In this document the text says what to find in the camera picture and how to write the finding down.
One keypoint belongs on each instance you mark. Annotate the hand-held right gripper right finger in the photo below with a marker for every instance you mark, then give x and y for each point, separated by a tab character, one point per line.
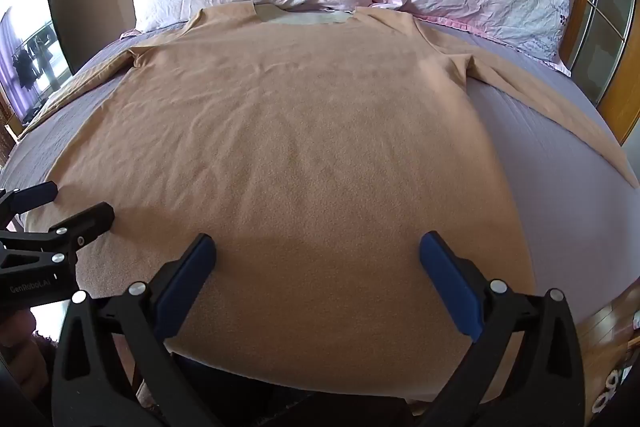
452	282

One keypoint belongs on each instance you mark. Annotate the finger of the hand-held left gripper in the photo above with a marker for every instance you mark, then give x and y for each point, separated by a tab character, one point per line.
85	221
36	196

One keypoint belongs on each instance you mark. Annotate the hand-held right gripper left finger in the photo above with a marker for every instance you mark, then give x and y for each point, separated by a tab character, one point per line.
182	282

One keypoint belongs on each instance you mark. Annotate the tan long-sleeved shirt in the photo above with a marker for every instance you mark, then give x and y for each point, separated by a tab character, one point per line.
300	147

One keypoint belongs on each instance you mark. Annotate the person's left hand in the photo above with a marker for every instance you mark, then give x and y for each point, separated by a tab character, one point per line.
20	337

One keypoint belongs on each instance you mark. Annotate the window with purple curtain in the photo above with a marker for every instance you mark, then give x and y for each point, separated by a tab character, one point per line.
30	57

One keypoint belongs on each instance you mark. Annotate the lilac bed sheet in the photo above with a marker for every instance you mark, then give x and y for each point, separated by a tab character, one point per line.
560	187

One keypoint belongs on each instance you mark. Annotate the wooden framed glass door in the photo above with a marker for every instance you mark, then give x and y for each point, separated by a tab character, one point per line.
612	42

